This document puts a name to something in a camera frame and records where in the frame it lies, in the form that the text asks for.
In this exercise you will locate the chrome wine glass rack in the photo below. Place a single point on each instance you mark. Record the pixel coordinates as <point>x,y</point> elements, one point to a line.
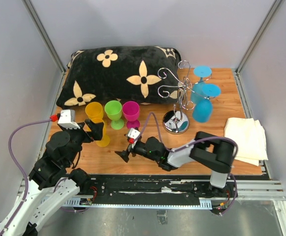
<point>176,121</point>

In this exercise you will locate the left aluminium frame post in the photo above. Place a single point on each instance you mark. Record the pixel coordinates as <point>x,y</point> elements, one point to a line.
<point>43,33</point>

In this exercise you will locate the green plastic goblet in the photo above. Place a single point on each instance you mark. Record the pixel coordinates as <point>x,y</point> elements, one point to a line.
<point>113,110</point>

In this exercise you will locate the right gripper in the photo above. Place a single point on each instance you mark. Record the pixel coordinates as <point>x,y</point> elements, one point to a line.
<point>124,154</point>

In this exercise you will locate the aluminium frame post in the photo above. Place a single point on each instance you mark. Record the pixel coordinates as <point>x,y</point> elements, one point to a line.
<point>43,33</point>
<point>259,34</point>

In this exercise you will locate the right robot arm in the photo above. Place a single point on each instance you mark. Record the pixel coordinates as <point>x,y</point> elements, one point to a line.
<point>215,152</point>

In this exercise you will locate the blue plastic goblet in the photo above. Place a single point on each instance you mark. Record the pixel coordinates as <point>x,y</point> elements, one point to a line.
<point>204,108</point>
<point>204,73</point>

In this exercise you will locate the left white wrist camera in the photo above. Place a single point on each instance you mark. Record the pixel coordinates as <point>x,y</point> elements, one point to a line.
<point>65,119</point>

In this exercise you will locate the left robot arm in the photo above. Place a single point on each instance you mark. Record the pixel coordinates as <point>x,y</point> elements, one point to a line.
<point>45,189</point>

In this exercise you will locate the yellow plastic goblet rear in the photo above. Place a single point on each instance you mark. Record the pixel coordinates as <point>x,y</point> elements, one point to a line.
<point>94,110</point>

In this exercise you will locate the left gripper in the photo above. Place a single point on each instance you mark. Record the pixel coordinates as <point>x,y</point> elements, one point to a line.
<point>96,132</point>

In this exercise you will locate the white folded cloth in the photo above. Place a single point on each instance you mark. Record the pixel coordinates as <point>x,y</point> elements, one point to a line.
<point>250,137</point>

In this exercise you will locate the right aluminium frame post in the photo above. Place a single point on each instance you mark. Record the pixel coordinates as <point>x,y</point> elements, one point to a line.
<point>259,34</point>

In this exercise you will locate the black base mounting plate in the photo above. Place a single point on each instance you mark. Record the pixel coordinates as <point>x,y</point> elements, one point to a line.
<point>155,190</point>

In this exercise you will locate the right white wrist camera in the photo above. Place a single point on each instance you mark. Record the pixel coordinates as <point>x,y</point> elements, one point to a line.
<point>133,135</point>

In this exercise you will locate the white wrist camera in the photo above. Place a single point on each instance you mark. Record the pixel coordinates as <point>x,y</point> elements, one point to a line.
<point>133,135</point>
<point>65,119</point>

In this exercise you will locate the yellow plastic goblet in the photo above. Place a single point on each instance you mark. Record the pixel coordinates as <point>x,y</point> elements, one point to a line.
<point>94,110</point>
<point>105,138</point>

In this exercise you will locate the magenta plastic goblet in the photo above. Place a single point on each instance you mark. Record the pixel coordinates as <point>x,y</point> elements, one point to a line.
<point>131,111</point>

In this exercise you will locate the yellow plastic goblet front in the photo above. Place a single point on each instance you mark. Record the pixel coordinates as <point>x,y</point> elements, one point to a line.
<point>105,138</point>

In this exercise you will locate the black floral plush pillow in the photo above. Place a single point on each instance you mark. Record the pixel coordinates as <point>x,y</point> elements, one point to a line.
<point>144,74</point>

